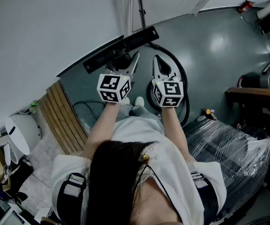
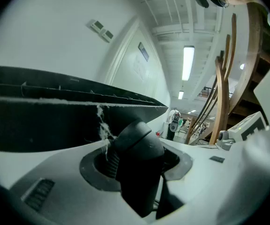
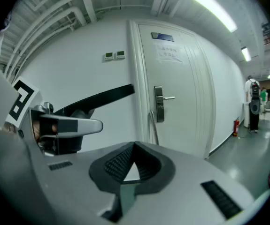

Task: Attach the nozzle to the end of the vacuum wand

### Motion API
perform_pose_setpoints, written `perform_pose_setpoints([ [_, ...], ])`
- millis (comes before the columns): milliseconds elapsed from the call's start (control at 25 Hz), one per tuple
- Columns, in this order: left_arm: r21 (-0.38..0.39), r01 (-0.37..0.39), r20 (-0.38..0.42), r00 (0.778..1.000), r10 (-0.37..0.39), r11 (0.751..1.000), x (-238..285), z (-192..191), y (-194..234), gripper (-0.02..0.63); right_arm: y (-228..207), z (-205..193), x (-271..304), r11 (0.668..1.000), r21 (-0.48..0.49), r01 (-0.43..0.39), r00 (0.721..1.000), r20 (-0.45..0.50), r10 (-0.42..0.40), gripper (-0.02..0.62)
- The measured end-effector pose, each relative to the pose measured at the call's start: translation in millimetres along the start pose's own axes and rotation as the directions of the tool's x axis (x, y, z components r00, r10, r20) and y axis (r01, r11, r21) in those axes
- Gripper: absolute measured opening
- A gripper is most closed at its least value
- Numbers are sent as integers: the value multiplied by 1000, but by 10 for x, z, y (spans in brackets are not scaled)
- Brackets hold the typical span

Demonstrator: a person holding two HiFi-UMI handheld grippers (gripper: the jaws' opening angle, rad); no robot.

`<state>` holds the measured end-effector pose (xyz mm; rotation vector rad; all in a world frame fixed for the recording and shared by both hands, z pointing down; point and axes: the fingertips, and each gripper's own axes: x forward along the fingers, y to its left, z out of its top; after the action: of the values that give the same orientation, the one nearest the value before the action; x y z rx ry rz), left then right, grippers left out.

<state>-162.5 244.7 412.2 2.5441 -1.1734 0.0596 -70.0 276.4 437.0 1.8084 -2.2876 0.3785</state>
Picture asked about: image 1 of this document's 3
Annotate black neck cord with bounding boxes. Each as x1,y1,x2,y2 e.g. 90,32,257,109
134,164,173,196

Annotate black harness strap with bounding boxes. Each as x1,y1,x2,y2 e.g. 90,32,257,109
56,172,87,225
191,171,219,221

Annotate person's left forearm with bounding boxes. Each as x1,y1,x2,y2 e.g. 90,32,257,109
82,101,121,159

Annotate white domed device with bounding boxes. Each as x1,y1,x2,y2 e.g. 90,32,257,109
5,114,42,156

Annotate wooden slatted panel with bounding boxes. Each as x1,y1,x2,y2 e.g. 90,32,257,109
38,81,90,156

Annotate brown wooden furniture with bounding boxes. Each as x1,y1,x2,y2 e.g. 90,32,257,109
225,87,270,131

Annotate person's right forearm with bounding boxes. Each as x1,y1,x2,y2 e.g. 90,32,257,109
160,105,194,164

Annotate grey trousers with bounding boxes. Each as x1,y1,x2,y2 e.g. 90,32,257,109
116,103,165,131

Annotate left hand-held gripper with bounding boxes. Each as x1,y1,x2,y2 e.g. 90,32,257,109
96,52,140,103

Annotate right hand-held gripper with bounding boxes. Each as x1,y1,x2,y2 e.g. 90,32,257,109
151,54,185,108

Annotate shiny metal tube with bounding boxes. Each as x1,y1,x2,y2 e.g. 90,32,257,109
136,0,147,30

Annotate yellow-capped small tool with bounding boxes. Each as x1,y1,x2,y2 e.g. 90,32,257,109
204,108,217,121

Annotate black floor cable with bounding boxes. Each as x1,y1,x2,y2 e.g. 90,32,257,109
72,101,107,126

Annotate plastic-wrapped black furniture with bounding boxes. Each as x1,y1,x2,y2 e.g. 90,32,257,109
184,120,270,222

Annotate white shirt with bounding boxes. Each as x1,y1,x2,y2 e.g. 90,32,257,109
51,116,227,225

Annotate white paper roll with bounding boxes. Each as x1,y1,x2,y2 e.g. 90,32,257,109
256,0,270,20

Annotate black plastic device housing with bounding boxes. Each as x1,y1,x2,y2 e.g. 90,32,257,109
237,71,270,90

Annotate red fire extinguisher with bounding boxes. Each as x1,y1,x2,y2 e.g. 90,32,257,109
237,0,255,14

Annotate white door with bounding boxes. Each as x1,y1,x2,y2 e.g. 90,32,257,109
130,0,224,34

